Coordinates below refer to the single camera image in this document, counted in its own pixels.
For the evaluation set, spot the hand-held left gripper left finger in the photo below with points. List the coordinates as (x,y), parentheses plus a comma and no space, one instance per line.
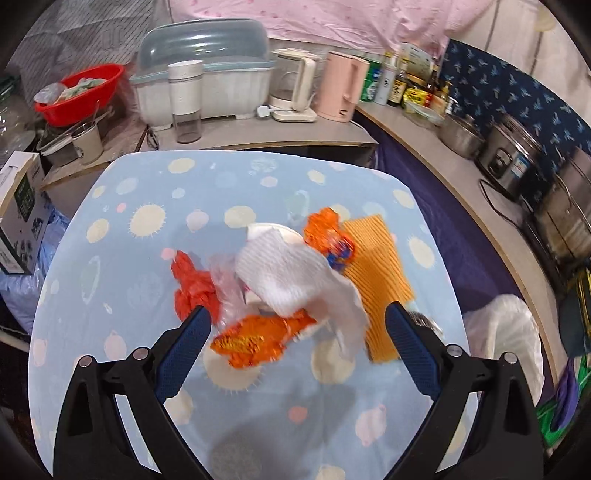
(184,350)

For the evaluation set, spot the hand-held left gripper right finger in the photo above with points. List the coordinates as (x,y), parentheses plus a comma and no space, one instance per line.
(411,350)

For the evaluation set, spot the red plastic bag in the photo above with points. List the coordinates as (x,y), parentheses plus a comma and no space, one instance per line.
(191,286)

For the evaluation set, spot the plain orange snack wrapper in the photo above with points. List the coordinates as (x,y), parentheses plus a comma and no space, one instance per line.
(254,339)

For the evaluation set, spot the yellow ribbed cloth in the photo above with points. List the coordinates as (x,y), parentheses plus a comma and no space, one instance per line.
(381,286)

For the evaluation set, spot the white trash bag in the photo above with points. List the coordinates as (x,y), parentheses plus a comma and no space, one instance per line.
(503,327)

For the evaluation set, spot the white paper towel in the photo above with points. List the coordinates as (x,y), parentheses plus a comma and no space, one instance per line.
(286,272)

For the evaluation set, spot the orange wrapper with blue print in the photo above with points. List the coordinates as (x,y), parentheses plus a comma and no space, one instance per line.
(323,230)

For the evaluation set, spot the clear plastic bag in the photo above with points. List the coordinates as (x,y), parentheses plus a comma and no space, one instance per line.
(226,290)

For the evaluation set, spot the purple towel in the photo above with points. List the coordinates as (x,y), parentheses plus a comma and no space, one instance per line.
(567,397)

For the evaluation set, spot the purple counter skirt cloth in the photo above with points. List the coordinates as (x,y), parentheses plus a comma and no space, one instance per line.
(415,184)

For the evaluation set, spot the light blue plastic bag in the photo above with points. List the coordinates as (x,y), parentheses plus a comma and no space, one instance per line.
(27,295)

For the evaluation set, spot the blue basin with yellow rim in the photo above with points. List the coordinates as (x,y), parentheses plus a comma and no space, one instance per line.
(577,323)

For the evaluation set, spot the green plastic bag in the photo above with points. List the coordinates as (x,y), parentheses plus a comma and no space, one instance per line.
(579,374)

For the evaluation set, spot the large steel steamer pot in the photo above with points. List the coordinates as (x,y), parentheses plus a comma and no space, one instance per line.
(563,207)

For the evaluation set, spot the white cardboard box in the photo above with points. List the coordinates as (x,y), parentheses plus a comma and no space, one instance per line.
(21,212)

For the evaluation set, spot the steel rice cooker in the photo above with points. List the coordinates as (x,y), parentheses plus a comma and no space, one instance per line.
(508,157)

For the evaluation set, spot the small steel pot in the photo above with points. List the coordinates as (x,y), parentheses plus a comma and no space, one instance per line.
(461,136)

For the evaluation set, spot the glass bowl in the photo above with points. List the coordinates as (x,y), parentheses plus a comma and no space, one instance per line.
(425,115)

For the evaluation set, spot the white power plug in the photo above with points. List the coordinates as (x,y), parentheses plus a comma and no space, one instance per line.
(263,110)

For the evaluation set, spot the yellow seasoning packet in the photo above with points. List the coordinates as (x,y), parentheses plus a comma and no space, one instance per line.
(415,98)

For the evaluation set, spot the white blender bottle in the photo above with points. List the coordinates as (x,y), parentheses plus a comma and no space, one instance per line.
(184,92)

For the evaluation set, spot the dark sauce bottle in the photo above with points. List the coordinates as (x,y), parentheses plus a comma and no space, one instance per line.
(398,87)

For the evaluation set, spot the white dish box with lid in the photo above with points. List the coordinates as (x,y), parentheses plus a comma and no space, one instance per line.
(221,87)

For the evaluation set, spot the red plastic basin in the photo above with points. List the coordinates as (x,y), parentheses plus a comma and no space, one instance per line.
(78,106)

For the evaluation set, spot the green can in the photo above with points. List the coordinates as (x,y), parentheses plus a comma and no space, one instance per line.
(369,85)

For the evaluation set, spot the white labelled bottle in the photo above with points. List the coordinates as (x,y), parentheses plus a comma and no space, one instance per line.
(385,83)

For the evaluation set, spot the pink kettle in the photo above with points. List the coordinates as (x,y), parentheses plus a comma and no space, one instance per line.
(337,87)

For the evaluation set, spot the dark blue printed cloth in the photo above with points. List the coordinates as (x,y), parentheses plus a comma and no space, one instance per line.
(508,92)

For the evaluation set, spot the white glass kettle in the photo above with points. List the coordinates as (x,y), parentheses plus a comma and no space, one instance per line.
(304,83)

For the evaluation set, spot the white and green seasoning box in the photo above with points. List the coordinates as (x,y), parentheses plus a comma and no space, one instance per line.
(418,60)

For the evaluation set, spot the grey striped cloth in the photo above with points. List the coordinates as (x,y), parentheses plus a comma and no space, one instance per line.
(69,41)

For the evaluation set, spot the pink dotted curtain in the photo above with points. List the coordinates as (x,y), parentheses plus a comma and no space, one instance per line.
(323,23)

